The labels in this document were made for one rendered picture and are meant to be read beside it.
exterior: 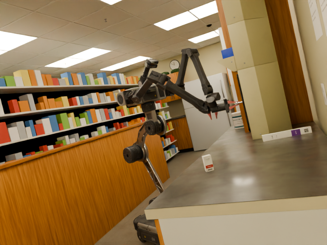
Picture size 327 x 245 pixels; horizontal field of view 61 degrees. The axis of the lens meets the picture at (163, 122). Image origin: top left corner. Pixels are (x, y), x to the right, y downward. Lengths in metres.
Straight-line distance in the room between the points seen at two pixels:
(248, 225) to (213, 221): 0.11
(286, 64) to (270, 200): 1.49
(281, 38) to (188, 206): 1.61
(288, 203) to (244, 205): 0.13
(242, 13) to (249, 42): 0.19
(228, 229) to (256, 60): 1.22
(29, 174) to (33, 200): 0.24
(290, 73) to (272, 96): 0.36
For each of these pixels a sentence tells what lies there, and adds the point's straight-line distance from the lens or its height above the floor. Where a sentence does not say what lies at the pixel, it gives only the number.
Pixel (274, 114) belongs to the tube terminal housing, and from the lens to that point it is 1.96.
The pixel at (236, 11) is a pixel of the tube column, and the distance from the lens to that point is 1.96.
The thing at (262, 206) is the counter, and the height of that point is 0.92.
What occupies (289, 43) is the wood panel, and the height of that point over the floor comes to 1.53.
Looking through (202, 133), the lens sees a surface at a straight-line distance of 7.11.
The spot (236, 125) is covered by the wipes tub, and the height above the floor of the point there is 0.98.
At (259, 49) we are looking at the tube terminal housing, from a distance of 1.95.
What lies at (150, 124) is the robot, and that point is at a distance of 2.59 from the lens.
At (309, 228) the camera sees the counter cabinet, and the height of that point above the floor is 0.85.
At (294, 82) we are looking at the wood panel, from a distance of 2.26.
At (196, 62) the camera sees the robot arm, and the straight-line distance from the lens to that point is 2.47.
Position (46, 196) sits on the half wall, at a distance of 2.93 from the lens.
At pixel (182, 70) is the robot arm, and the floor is 1.58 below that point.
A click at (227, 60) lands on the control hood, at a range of 1.92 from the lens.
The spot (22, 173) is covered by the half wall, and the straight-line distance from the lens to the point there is 2.77.
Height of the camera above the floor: 1.28
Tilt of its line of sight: 3 degrees down
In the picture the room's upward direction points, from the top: 14 degrees counter-clockwise
